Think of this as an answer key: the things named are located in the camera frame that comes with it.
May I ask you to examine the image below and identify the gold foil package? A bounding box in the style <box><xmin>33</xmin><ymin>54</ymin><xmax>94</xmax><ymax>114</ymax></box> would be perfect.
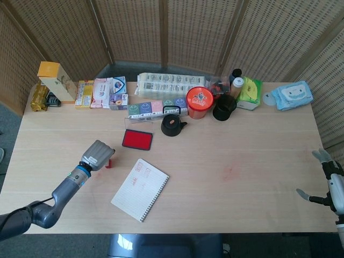
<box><xmin>30</xmin><ymin>83</ymin><xmax>51</xmax><ymax>112</ymax></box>

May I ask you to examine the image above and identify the pink wet wipes pack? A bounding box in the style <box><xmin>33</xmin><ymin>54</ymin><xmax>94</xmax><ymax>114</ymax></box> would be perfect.
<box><xmin>90</xmin><ymin>77</ymin><xmax>114</xmax><ymax>109</ymax></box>

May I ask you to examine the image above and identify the multicolour pocket tissue row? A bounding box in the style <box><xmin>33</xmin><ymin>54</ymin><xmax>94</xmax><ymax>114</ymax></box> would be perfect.
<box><xmin>127</xmin><ymin>97</ymin><xmax>189</xmax><ymax>119</ymax></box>

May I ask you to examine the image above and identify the woven folding screen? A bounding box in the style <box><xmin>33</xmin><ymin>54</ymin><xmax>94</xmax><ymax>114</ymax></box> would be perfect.
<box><xmin>0</xmin><ymin>0</ymin><xmax>344</xmax><ymax>162</ymax></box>

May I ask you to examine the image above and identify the small purple box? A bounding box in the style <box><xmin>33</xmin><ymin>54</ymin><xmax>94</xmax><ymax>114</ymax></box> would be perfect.
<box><xmin>109</xmin><ymin>93</ymin><xmax>129</xmax><ymax>111</ymax></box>

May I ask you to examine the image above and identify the black teapot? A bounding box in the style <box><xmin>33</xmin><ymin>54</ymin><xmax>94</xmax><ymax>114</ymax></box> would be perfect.
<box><xmin>160</xmin><ymin>105</ymin><xmax>188</xmax><ymax>138</ymax></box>

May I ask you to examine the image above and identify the yellow snack box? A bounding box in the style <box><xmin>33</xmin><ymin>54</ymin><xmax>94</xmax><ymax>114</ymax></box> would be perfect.
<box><xmin>74</xmin><ymin>80</ymin><xmax>95</xmax><ymax>110</ymax></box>

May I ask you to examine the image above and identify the clear plastic clip box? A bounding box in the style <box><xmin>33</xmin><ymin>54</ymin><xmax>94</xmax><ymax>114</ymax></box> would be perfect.
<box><xmin>206</xmin><ymin>75</ymin><xmax>232</xmax><ymax>95</ymax></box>

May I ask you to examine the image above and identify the white lined spiral notebook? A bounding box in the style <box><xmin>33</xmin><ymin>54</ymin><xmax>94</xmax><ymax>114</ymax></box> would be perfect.
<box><xmin>110</xmin><ymin>158</ymin><xmax>170</xmax><ymax>223</ymax></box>

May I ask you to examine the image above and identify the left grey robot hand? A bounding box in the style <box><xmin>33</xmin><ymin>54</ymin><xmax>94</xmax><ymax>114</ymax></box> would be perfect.
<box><xmin>80</xmin><ymin>139</ymin><xmax>116</xmax><ymax>172</ymax></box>

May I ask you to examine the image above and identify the green tissue pack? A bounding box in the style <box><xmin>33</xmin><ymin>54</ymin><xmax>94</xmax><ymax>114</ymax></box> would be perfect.
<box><xmin>236</xmin><ymin>76</ymin><xmax>263</xmax><ymax>111</ymax></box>

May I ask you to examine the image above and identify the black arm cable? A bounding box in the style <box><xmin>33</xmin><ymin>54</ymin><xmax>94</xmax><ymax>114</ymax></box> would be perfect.
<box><xmin>16</xmin><ymin>197</ymin><xmax>54</xmax><ymax>213</ymax></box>

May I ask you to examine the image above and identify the orange lidded tub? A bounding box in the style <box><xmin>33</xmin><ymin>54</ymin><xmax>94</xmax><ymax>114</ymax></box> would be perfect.
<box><xmin>186</xmin><ymin>86</ymin><xmax>215</xmax><ymax>119</ymax></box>

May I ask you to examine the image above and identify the tall yellow cream gift box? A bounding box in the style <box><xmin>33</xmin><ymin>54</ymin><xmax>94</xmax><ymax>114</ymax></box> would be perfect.
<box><xmin>37</xmin><ymin>61</ymin><xmax>78</xmax><ymax>105</ymax></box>

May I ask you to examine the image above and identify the large clear-wrapped tissue pack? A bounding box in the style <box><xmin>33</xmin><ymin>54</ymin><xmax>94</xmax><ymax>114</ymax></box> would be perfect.
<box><xmin>134</xmin><ymin>72</ymin><xmax>210</xmax><ymax>99</ymax></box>

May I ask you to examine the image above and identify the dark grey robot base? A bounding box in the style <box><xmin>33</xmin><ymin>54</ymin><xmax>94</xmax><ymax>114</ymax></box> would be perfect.
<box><xmin>107</xmin><ymin>233</ymin><xmax>224</xmax><ymax>258</ymax></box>

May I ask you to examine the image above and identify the clear ink pad lid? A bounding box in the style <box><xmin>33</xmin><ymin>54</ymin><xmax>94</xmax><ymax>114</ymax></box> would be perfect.
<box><xmin>124</xmin><ymin>116</ymin><xmax>156</xmax><ymax>130</ymax></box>

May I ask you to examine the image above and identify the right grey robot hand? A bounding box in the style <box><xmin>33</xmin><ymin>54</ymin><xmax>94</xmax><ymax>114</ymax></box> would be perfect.
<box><xmin>295</xmin><ymin>148</ymin><xmax>344</xmax><ymax>216</ymax></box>

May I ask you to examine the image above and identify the black bottle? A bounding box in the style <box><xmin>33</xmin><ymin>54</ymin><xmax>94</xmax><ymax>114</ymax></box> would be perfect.
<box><xmin>229</xmin><ymin>68</ymin><xmax>243</xmax><ymax>84</ymax></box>

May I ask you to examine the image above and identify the blue wet wipes pack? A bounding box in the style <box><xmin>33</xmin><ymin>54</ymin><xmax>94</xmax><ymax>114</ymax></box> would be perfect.
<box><xmin>270</xmin><ymin>81</ymin><xmax>314</xmax><ymax>111</ymax></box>

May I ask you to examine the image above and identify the blue white carton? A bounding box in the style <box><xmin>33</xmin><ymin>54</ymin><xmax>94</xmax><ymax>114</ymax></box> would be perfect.
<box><xmin>111</xmin><ymin>76</ymin><xmax>127</xmax><ymax>95</ymax></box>

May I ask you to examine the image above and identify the black mesh pen cup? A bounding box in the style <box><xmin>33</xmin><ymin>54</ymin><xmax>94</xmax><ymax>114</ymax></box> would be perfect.
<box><xmin>212</xmin><ymin>94</ymin><xmax>238</xmax><ymax>122</ymax></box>

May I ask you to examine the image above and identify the amber bottle white cap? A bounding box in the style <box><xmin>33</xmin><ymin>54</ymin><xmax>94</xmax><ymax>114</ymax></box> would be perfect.
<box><xmin>231</xmin><ymin>77</ymin><xmax>244</xmax><ymax>99</ymax></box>

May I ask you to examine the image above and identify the red ink pad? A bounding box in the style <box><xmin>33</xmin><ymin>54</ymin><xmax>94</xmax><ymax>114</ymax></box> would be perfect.
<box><xmin>122</xmin><ymin>128</ymin><xmax>155</xmax><ymax>152</ymax></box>

